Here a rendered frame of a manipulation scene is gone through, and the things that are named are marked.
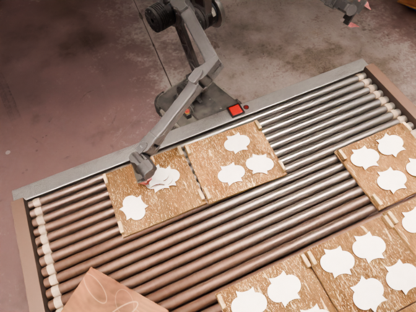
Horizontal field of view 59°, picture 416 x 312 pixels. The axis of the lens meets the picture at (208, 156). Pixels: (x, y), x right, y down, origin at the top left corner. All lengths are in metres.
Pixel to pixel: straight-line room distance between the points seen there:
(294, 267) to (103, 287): 0.78
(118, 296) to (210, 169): 0.71
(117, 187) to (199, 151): 0.44
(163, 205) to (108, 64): 2.26
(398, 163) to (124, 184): 1.34
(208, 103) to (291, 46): 1.24
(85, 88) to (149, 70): 0.61
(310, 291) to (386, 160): 0.76
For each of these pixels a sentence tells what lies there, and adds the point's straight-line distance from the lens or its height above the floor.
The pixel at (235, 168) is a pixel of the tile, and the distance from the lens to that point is 1.79.
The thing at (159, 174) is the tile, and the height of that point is 0.97.
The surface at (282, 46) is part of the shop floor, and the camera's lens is 3.79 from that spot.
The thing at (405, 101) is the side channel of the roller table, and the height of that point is 0.95.
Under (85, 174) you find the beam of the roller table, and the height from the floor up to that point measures 0.92.
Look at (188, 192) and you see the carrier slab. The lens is 1.74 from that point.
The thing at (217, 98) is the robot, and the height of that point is 0.24.
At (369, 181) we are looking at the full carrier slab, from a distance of 1.90.
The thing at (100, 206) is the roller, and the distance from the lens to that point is 1.82.
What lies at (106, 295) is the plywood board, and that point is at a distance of 1.55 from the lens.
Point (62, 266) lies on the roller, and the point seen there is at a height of 0.91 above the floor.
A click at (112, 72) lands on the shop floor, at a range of 3.67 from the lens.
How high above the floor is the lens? 2.50
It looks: 58 degrees down
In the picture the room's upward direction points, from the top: 4 degrees counter-clockwise
